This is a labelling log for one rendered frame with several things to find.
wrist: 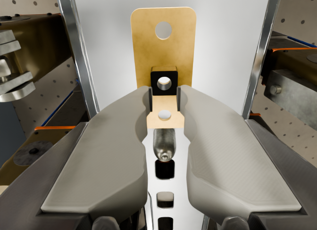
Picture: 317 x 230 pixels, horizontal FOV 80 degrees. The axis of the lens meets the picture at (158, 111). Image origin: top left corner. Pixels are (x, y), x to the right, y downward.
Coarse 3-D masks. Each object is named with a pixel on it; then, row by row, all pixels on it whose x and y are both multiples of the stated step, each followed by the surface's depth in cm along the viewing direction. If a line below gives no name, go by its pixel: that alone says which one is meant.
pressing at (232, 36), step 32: (64, 0) 19; (96, 0) 19; (128, 0) 19; (160, 0) 19; (192, 0) 19; (224, 0) 19; (256, 0) 19; (96, 32) 20; (128, 32) 20; (160, 32) 20; (224, 32) 20; (256, 32) 20; (96, 64) 22; (128, 64) 22; (224, 64) 22; (256, 64) 22; (96, 96) 25; (224, 96) 24; (192, 224) 41
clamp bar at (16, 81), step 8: (16, 40) 17; (0, 48) 15; (8, 48) 16; (16, 48) 16; (24, 72) 18; (0, 80) 16; (8, 80) 16; (16, 80) 17; (24, 80) 18; (0, 88) 15; (8, 88) 16
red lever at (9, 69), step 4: (0, 56) 16; (4, 56) 16; (0, 60) 16; (4, 60) 16; (8, 60) 17; (0, 64) 16; (4, 64) 16; (8, 64) 16; (0, 68) 16; (4, 68) 16; (8, 68) 16; (0, 72) 16; (4, 72) 16; (8, 72) 16; (0, 76) 16; (4, 76) 16; (8, 76) 17
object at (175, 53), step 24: (144, 24) 11; (192, 24) 11; (144, 48) 12; (168, 48) 12; (192, 48) 12; (144, 72) 13; (168, 72) 12; (192, 72) 13; (168, 96) 14; (168, 120) 15
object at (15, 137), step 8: (0, 104) 56; (8, 104) 59; (0, 112) 56; (8, 112) 59; (0, 120) 56; (8, 120) 59; (16, 120) 62; (0, 128) 56; (8, 128) 59; (16, 128) 62; (0, 136) 56; (8, 136) 59; (16, 136) 63; (24, 136) 67; (0, 144) 56; (8, 144) 60; (16, 144) 63; (0, 152) 57; (8, 152) 60; (0, 160) 57
